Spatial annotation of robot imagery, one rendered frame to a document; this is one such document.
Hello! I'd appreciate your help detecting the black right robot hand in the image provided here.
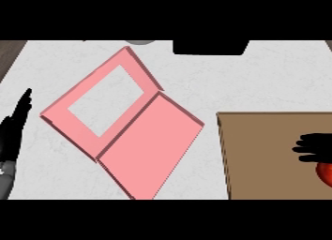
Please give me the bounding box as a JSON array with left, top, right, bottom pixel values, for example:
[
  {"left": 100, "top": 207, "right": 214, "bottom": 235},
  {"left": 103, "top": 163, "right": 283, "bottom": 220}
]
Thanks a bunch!
[{"left": 291, "top": 129, "right": 332, "bottom": 164}]

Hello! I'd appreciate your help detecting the black appliance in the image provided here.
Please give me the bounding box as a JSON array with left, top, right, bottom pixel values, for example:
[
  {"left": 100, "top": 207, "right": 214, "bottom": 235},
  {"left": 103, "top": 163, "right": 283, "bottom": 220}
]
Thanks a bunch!
[{"left": 171, "top": 40, "right": 251, "bottom": 57}]

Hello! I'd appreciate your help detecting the grey round object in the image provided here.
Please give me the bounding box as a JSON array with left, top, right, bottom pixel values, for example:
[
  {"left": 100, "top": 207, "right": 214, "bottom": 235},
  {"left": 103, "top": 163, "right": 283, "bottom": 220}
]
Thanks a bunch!
[{"left": 124, "top": 40, "right": 158, "bottom": 46}]

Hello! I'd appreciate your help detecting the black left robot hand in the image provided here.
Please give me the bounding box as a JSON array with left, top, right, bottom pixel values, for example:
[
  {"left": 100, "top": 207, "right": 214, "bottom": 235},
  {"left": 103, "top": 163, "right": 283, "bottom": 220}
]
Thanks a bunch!
[{"left": 0, "top": 87, "right": 34, "bottom": 171}]

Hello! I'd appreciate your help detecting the pink tray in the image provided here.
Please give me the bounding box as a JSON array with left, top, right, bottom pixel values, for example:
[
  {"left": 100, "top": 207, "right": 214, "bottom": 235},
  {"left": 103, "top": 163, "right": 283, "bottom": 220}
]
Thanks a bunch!
[{"left": 38, "top": 45, "right": 206, "bottom": 201}]

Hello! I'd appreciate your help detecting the brown cardboard box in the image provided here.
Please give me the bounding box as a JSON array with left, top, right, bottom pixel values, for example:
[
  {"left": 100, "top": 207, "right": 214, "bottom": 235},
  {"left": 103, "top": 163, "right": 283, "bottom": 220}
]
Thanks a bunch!
[{"left": 214, "top": 112, "right": 332, "bottom": 201}]

